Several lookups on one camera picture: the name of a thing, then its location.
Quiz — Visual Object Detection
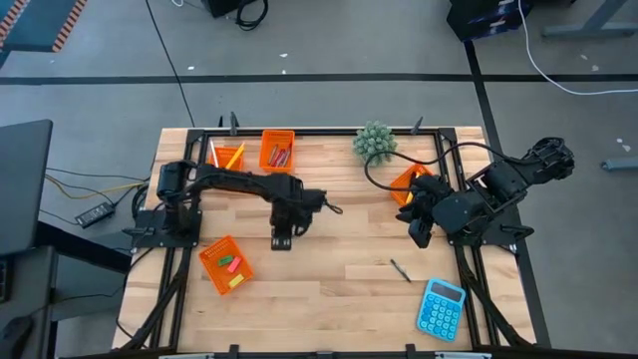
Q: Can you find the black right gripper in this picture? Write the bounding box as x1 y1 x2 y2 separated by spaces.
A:
395 174 454 224

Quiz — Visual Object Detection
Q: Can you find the orange plastic mesh bin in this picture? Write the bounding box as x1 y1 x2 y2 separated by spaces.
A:
205 145 246 173
258 129 297 175
389 163 436 208
197 234 256 297

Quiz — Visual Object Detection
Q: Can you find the dark pen on table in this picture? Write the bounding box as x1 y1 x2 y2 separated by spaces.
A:
389 257 413 284

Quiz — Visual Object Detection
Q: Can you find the green plant in white pot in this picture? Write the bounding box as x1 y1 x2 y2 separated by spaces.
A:
352 119 400 168

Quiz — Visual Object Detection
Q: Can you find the blue calculator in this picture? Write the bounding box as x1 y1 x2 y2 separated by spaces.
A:
416 277 468 344

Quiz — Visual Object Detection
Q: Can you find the black power adapter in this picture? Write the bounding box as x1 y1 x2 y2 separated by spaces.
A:
74 201 117 229

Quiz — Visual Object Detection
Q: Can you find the black and blue box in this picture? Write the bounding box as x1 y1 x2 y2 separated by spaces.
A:
445 0 534 43

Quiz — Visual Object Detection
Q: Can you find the grey metal bar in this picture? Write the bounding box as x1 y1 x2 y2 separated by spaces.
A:
599 157 638 174

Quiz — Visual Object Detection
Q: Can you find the grey metal table leg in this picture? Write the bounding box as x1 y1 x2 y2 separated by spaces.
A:
541 0 638 40

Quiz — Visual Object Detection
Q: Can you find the dark grey monitor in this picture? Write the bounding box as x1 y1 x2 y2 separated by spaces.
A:
0 119 54 258

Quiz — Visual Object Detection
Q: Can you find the black desk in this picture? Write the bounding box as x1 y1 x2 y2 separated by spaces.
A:
0 221 134 359

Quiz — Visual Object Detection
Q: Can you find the black computer mouse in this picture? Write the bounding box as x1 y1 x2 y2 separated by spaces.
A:
0 315 35 359

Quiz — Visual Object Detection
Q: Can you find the grey mat with striped edge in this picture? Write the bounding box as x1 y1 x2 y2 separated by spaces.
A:
0 0 90 54

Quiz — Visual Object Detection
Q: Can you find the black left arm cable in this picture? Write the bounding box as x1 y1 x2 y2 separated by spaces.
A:
322 195 345 216

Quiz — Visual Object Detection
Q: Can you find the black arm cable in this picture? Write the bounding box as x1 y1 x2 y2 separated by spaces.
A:
322 195 345 216
363 141 532 193

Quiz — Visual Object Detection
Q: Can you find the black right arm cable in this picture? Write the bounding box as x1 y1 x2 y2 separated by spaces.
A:
363 141 532 193

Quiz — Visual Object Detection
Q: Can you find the black metal table frame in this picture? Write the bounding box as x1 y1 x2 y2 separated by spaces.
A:
112 112 552 359

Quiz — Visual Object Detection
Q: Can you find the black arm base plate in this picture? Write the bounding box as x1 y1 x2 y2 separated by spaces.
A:
443 206 535 246
130 208 203 249

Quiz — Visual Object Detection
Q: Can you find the coiled black cable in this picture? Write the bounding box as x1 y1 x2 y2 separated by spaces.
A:
233 0 270 32

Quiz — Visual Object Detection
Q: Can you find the thin black cable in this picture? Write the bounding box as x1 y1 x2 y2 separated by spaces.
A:
144 0 196 129

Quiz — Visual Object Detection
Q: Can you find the white floor cable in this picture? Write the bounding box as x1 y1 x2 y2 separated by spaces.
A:
515 0 638 97

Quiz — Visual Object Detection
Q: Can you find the yellow floor cable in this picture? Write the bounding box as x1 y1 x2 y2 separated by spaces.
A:
45 174 150 200

